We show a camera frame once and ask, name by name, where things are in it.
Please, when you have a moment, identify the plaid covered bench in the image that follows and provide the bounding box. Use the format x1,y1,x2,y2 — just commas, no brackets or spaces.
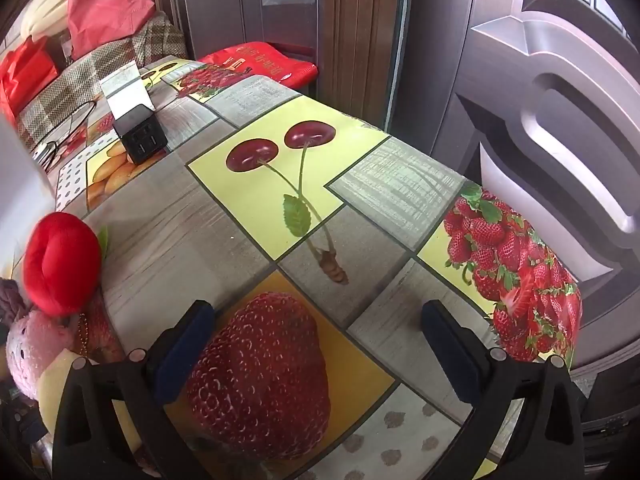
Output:
15,10,188,153

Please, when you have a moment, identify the fruit print tablecloth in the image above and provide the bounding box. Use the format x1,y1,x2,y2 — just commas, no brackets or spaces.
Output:
30,57,583,480

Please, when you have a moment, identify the dark brown panelled door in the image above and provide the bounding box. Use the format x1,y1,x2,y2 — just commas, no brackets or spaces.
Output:
150,0,401,131
430,0,640,376

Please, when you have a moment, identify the black charger block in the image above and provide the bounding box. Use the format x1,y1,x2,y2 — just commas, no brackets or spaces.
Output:
114,105,168,165

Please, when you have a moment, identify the black cable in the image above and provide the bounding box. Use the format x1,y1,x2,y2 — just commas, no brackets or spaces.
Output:
32,100,99,167

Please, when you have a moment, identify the pink plush toy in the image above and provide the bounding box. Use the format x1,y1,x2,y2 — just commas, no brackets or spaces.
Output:
6,310,76,401

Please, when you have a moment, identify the pink non-woven bag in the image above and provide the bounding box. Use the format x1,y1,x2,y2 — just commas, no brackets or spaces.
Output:
67,0,157,61

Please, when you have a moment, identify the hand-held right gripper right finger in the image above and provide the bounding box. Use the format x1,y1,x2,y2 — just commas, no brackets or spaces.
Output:
421,300,585,480

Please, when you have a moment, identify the shiny red tote bag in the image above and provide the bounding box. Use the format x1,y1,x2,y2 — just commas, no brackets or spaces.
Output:
0,35,61,116

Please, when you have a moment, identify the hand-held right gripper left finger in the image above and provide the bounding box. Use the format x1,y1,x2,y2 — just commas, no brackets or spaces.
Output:
51,300,217,480

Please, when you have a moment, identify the grey phone stand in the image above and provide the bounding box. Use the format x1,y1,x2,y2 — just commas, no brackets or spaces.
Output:
99,60,157,121

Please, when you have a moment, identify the red printed plastic bag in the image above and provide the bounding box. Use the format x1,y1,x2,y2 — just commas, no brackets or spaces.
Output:
197,41,318,88

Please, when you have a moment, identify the pale yellow soft toy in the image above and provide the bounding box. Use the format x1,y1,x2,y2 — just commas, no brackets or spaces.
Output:
37,350,91,426

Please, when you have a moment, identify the white foam pillow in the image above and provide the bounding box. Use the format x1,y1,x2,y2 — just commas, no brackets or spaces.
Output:
20,0,76,43

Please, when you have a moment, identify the dark case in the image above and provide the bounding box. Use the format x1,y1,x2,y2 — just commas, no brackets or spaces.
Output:
575,375,640,480

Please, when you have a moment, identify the red apple plush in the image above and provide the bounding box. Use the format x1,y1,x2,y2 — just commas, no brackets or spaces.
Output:
22,212,110,317

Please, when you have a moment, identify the white cardboard box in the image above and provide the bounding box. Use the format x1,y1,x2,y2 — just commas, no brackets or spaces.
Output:
0,115,57,241

